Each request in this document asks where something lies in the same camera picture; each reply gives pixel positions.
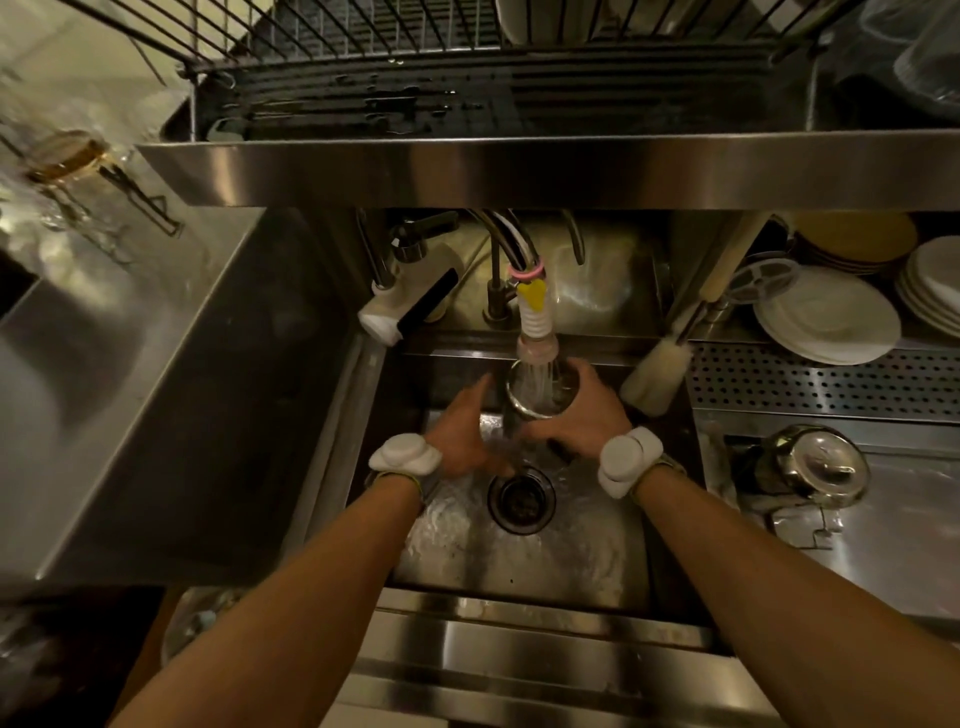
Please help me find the white left wrist tracker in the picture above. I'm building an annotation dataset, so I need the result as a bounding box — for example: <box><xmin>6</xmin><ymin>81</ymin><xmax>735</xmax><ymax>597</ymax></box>
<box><xmin>365</xmin><ymin>432</ymin><xmax>445</xmax><ymax>496</ymax></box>

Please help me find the person's right forearm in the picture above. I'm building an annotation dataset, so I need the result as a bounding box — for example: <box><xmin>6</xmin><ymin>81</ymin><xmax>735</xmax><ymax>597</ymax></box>
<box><xmin>633</xmin><ymin>465</ymin><xmax>960</xmax><ymax>728</ymax></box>

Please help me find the white right wrist tracker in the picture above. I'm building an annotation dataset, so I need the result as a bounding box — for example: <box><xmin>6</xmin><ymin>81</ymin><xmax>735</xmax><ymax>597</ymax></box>
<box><xmin>597</xmin><ymin>426</ymin><xmax>687</xmax><ymax>502</ymax></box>

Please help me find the steel cup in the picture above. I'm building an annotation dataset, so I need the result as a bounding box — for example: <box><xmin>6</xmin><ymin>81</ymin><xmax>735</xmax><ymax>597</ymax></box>
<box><xmin>502</xmin><ymin>357</ymin><xmax>585</xmax><ymax>455</ymax></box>

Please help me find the small patterned dish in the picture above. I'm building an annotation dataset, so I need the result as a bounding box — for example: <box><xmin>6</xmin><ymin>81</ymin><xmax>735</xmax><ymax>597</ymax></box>
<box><xmin>726</xmin><ymin>256</ymin><xmax>802</xmax><ymax>306</ymax></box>

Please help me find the shiny steel pot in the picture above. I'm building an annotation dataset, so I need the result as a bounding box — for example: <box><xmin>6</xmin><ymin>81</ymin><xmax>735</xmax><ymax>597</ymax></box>
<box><xmin>735</xmin><ymin>423</ymin><xmax>873</xmax><ymax>513</ymax></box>

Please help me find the white and black faucet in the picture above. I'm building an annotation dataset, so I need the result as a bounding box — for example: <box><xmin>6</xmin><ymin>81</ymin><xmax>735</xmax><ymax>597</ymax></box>
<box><xmin>357</xmin><ymin>211</ymin><xmax>462</xmax><ymax>348</ymax></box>

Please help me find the chrome faucet with sprayer head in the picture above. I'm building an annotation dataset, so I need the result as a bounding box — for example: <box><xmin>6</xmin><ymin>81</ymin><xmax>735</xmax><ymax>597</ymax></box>
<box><xmin>465</xmin><ymin>210</ymin><xmax>562</xmax><ymax>370</ymax></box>

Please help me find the large white plate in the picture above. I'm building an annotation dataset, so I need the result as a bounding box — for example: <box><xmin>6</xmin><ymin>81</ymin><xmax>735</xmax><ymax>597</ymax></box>
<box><xmin>752</xmin><ymin>267</ymin><xmax>903</xmax><ymax>368</ymax></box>

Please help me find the stack of yellow plates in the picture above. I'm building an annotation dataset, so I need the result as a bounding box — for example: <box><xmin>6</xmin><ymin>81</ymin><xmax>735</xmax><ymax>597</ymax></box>
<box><xmin>783</xmin><ymin>211</ymin><xmax>919</xmax><ymax>276</ymax></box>

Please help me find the stack of white plates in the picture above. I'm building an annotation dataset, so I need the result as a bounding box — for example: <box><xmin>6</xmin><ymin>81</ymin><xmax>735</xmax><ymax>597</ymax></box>
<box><xmin>894</xmin><ymin>235</ymin><xmax>960</xmax><ymax>340</ymax></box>

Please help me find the white bottle brush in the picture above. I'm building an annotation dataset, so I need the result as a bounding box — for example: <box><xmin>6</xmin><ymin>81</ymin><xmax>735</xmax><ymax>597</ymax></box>
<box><xmin>618</xmin><ymin>212</ymin><xmax>775</xmax><ymax>419</ymax></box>

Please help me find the perforated steel drain tray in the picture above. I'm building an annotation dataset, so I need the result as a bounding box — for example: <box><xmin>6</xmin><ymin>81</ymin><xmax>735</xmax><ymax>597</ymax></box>
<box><xmin>684</xmin><ymin>339</ymin><xmax>960</xmax><ymax>426</ymax></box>

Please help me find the white wrist tracker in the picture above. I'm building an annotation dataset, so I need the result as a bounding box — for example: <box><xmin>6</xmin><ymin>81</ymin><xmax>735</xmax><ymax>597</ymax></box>
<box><xmin>597</xmin><ymin>426</ymin><xmax>687</xmax><ymax>502</ymax></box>
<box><xmin>365</xmin><ymin>432</ymin><xmax>445</xmax><ymax>496</ymax></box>

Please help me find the small chrome tap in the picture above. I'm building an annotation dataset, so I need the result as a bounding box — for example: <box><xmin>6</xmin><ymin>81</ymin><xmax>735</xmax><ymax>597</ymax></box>
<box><xmin>558</xmin><ymin>210</ymin><xmax>588</xmax><ymax>267</ymax></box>

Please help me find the person's right hand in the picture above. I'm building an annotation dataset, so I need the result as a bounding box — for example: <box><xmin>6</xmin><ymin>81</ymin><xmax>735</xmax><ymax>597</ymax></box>
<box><xmin>517</xmin><ymin>357</ymin><xmax>637</xmax><ymax>463</ymax></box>

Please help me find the clear drinking glass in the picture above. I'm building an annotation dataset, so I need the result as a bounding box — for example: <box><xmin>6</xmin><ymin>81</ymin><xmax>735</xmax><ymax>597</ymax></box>
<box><xmin>21</xmin><ymin>126</ymin><xmax>115</xmax><ymax>187</ymax></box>

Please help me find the person's left forearm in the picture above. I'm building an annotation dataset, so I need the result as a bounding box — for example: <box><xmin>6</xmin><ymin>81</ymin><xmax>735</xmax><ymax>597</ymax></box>
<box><xmin>111</xmin><ymin>471</ymin><xmax>427</xmax><ymax>728</ymax></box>

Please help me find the black sink drain strainer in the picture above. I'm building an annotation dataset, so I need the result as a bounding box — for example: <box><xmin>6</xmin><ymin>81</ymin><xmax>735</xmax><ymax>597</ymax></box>
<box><xmin>486</xmin><ymin>465</ymin><xmax>558</xmax><ymax>537</ymax></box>

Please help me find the person's left hand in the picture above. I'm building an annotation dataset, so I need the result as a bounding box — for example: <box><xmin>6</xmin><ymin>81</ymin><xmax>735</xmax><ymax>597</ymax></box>
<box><xmin>420</xmin><ymin>372</ymin><xmax>520</xmax><ymax>482</ymax></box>

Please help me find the black wire dish rack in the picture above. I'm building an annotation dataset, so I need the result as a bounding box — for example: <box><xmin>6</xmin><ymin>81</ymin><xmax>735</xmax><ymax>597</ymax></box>
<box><xmin>56</xmin><ymin>0</ymin><xmax>875</xmax><ymax>76</ymax></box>

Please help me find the steel sink basin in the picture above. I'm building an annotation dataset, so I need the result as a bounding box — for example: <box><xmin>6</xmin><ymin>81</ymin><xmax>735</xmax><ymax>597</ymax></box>
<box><xmin>348</xmin><ymin>333</ymin><xmax>717</xmax><ymax>627</ymax></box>

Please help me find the stainless steel shelf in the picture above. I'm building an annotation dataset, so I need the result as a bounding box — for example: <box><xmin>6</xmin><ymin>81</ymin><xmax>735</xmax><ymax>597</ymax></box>
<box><xmin>137</xmin><ymin>41</ymin><xmax>960</xmax><ymax>213</ymax></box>

